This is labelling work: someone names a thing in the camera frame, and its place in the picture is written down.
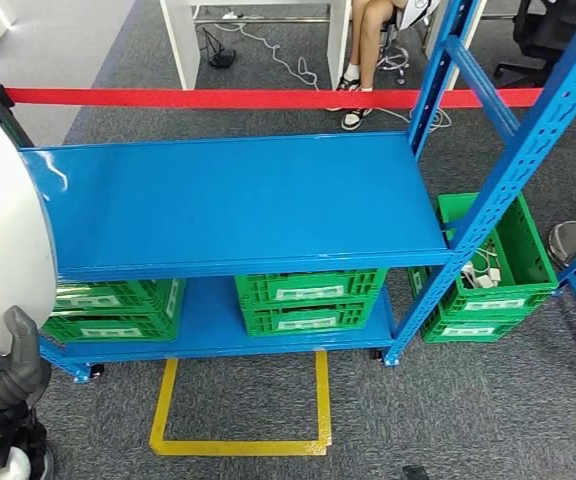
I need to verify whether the white floor cable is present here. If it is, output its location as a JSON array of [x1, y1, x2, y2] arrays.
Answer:
[[213, 23, 454, 134]]

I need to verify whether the white curved body part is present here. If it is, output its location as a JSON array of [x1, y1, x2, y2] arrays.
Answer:
[[0, 113, 59, 356]]

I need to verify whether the black office chair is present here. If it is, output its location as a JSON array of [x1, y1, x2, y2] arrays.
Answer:
[[493, 0, 576, 87]]

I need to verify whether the seated person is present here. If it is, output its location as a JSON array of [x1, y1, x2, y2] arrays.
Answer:
[[335, 0, 441, 132]]

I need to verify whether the red barrier belt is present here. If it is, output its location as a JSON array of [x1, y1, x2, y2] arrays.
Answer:
[[5, 87, 576, 111]]

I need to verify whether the chrome swivel stool base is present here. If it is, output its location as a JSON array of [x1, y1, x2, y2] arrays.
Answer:
[[375, 25, 412, 85]]

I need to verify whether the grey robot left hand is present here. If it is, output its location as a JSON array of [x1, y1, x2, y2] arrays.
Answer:
[[0, 305, 52, 420]]

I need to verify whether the yellow floor tape square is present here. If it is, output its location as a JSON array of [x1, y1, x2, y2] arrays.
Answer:
[[148, 351, 333, 458]]

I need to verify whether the black floor device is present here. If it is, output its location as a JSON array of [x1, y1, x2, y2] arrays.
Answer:
[[201, 26, 237, 70]]

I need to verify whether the white power adapter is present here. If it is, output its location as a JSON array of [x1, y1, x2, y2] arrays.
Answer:
[[460, 248, 502, 290]]

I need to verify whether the open green plastic crate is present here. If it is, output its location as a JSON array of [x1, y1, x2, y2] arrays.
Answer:
[[407, 192, 560, 321]]

